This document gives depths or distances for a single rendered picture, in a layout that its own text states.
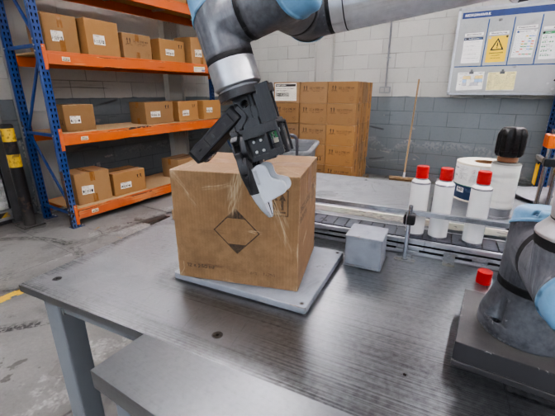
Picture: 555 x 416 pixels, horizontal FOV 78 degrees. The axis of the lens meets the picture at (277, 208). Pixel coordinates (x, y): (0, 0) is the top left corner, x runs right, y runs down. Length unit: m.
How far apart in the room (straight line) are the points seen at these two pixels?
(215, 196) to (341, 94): 3.64
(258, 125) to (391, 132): 5.18
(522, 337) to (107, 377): 0.69
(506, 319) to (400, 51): 5.14
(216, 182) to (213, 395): 0.41
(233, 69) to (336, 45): 5.46
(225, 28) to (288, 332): 0.55
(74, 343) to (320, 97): 3.81
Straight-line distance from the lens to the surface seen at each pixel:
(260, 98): 0.55
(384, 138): 5.71
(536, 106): 5.50
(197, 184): 0.78
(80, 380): 1.20
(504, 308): 0.73
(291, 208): 0.72
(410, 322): 0.80
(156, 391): 0.65
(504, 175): 1.32
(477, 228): 1.08
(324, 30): 0.65
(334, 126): 4.35
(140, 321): 0.81
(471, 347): 0.70
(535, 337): 0.72
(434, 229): 1.08
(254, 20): 0.55
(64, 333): 1.10
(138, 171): 4.29
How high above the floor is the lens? 1.29
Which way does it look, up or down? 19 degrees down
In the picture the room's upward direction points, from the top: straight up
